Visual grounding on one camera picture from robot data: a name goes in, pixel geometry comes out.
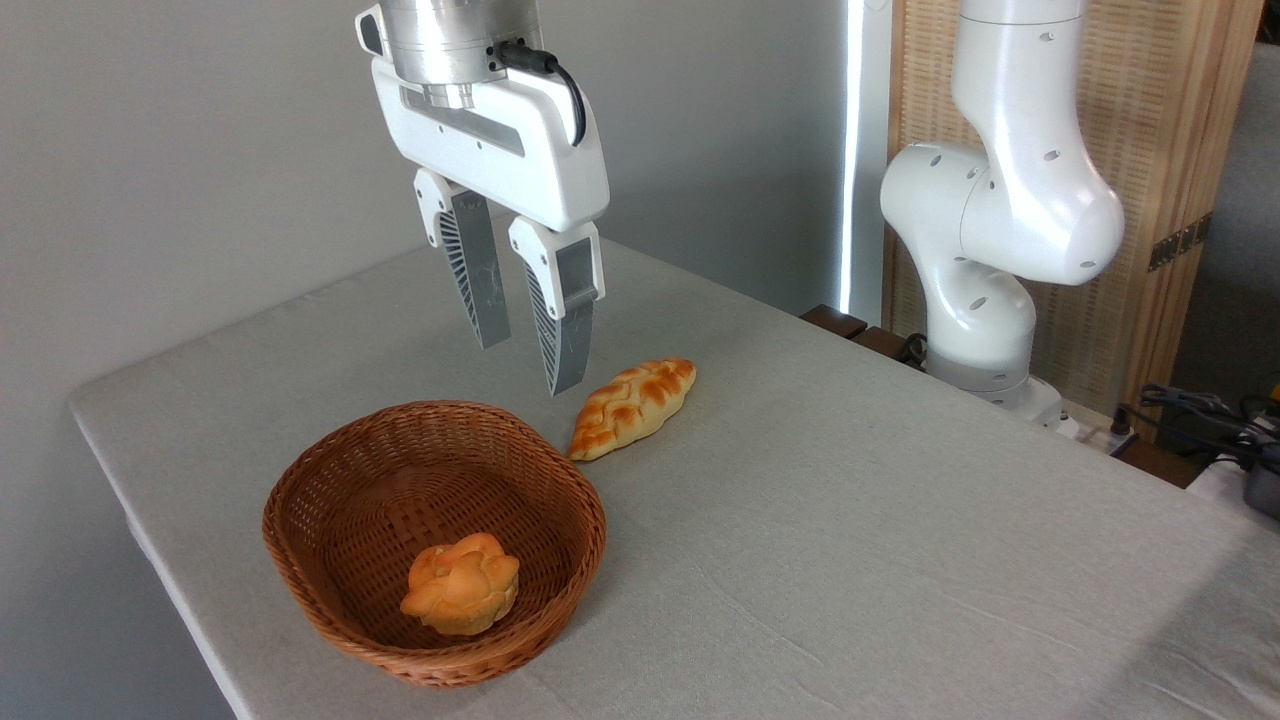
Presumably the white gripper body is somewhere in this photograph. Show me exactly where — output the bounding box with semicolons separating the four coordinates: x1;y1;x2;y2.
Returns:
371;56;611;234

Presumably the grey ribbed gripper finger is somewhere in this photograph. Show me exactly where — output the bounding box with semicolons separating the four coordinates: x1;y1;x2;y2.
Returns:
413;167;513;351
507;217;605;398

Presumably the long braided bread loaf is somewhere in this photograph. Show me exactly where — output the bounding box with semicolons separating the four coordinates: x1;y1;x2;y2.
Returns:
568;358;698;463

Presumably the brown wicker basket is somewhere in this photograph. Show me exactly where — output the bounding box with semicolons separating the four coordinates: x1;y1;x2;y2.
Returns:
262;400;608;689

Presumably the round knotted bread bun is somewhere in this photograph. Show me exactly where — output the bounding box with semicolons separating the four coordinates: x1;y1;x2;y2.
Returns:
400;532;521;637

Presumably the dark brown wooden furniture edge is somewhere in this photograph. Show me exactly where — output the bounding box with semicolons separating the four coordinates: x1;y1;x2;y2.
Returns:
800;304;929;367

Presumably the grey tablecloth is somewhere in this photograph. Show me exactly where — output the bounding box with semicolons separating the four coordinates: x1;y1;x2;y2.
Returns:
68;235;1280;720

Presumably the metal screen hinge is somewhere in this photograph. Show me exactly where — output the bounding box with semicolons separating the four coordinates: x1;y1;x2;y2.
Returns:
1147;212;1214;273

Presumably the grey device box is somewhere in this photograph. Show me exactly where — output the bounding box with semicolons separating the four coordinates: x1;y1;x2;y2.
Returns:
1243;445;1280;520

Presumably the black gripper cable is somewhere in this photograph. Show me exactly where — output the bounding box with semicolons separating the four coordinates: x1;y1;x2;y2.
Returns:
489;40;590;149

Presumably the black cable bundle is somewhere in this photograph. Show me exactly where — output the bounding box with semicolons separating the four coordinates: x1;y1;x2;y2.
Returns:
1138;384;1280;453

